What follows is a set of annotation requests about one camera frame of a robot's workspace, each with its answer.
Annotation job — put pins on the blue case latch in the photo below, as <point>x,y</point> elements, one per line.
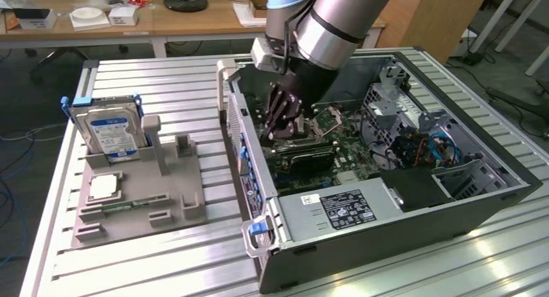
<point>257,230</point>

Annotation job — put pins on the black stand base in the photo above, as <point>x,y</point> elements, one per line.
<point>523,102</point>

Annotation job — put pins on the orange box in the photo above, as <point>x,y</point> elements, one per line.
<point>9,22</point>

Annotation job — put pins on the white paper stack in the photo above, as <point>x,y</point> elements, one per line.
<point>249,19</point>

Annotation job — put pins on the blue slot retainer clip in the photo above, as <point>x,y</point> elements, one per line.
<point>256,198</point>
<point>241,139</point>
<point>244,155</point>
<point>252,183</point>

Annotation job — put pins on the white barcode sticker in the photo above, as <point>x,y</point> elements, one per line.
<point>311,200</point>

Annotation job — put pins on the grey open PC case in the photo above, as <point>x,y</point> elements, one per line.
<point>387,252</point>

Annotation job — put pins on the green RAM stick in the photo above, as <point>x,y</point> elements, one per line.
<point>129,204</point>

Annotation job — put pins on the white box with round top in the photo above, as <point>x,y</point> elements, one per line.
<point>90,20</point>

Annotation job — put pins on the wooden desk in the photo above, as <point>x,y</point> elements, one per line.
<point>193,20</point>

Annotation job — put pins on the grey parts rack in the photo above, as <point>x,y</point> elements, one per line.
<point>142,213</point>

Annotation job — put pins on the black lamp base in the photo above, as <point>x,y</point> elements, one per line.
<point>186,3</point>

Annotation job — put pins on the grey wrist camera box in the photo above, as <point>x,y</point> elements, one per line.
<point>264,57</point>

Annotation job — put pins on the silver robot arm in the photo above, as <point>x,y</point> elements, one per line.
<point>339,30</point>

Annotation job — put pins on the power supply rating label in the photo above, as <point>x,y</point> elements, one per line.
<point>349,210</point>

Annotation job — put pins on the black plastic shroud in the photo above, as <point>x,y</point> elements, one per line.
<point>416,187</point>

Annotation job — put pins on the hard disk in blue caddy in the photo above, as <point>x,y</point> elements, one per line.
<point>108,133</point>

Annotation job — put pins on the CPU socket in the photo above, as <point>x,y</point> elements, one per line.
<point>328,121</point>

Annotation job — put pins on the silver CPU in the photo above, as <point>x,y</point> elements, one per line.
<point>105,186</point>

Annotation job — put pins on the wooden cabinet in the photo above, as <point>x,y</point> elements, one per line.
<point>438,20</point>

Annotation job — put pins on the green graphics card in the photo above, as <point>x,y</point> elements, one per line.
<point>311,163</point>

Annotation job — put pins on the white box with black top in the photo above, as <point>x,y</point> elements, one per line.
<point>37,22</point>

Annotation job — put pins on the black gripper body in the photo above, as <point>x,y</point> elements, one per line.
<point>317,81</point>

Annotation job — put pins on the white table frame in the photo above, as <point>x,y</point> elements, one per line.
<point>490,23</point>

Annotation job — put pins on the white labelled box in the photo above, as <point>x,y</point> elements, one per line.
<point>125,17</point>

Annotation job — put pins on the grey power supply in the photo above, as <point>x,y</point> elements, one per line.
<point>300,223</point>

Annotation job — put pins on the metal drive cage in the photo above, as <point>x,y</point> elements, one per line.
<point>387,97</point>

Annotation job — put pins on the green motherboard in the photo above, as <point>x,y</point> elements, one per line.
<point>348,158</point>

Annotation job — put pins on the red packet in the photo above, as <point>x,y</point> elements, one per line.
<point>140,1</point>

